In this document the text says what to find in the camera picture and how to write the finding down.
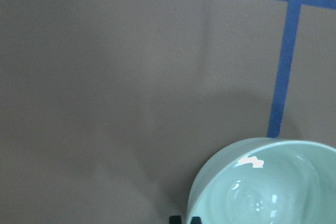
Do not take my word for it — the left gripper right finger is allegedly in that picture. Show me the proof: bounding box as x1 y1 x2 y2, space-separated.
190 216 202 224

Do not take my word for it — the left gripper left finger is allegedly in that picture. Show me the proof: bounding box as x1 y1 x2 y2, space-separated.
169 215 182 224

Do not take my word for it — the green ceramic bowl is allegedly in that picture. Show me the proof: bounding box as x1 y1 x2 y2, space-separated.
185 138 335 223

